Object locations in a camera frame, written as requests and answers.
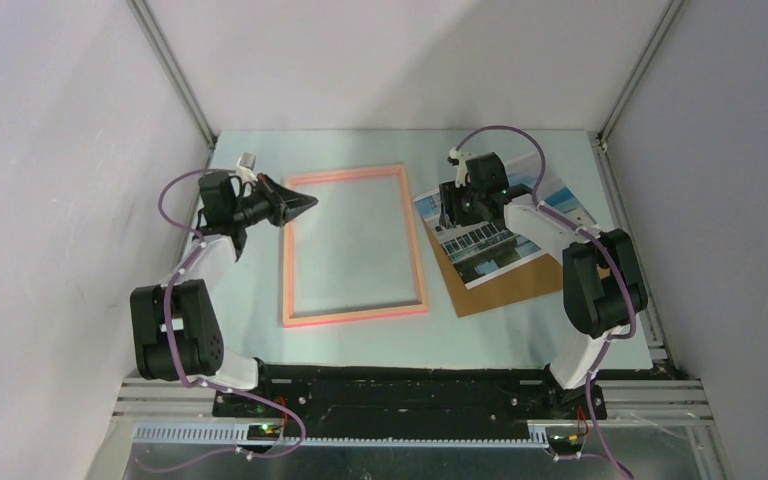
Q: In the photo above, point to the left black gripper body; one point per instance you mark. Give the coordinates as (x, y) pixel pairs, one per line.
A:
(252, 209)

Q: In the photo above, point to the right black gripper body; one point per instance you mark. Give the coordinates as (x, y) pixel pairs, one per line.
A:
(461, 205)

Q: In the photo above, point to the orange wooden picture frame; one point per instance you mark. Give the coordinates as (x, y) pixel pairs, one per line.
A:
(355, 255)

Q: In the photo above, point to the building and sky photo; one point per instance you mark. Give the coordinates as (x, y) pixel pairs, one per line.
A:
(482, 251)

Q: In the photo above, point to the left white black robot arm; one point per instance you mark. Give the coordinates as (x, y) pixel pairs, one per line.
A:
(176, 331)

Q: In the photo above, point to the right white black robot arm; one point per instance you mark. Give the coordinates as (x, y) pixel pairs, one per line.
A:
(601, 286)

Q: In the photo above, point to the brown backing board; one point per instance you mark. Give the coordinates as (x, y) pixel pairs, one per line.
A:
(506, 285)

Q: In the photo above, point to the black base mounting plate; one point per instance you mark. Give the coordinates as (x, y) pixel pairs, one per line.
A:
(303, 393)

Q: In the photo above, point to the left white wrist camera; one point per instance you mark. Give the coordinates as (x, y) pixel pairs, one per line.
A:
(247, 166)

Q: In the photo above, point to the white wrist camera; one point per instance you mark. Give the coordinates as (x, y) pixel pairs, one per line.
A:
(459, 159)
(247, 166)

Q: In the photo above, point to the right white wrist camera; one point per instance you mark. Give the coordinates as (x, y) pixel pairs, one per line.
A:
(459, 159)

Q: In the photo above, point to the right aluminium corner post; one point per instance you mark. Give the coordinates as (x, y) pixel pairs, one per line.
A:
(641, 66)

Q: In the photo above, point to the aluminium corner post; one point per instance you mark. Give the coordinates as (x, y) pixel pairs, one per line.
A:
(641, 66)
(164, 53)

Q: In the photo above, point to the aluminium front rail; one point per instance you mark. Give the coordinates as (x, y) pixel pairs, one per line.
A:
(170, 414)

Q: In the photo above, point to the left aluminium corner post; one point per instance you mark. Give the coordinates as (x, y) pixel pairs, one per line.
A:
(164, 53)

